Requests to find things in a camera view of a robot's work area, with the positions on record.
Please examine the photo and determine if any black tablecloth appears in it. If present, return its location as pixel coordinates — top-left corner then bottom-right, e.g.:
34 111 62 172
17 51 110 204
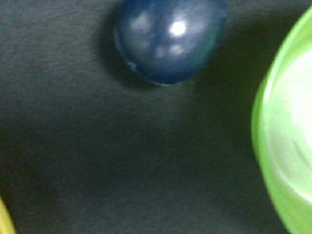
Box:
0 0 311 234

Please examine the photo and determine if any dark blue marble ball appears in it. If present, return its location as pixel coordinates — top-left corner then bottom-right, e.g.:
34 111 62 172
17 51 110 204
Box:
114 0 227 85

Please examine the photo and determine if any yellow plastic plate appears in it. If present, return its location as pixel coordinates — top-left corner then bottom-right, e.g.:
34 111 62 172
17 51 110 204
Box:
0 199 16 234

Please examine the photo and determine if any green plastic cup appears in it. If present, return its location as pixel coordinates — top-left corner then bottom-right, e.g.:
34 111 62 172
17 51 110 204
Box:
251 10 312 234

